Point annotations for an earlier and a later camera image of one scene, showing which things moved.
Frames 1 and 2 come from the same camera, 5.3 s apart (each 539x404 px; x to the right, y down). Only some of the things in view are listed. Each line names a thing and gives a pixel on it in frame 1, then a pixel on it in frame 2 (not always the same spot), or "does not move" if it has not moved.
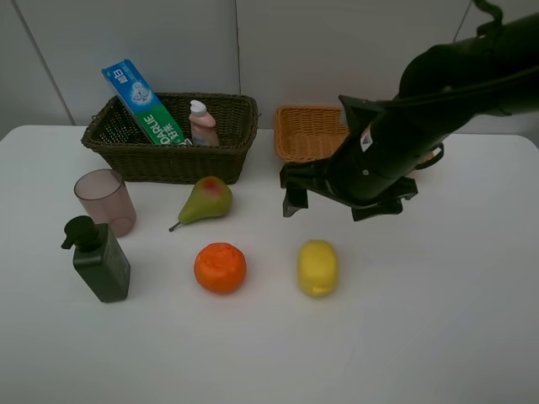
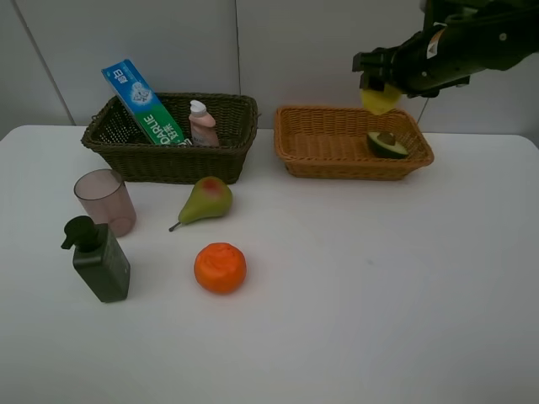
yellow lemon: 317,268 -> 381,101
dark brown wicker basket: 121,145 does not move
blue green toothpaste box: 141,105 does not move
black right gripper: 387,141 -> 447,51
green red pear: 209,198 does not move
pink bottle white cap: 203,125 does not move
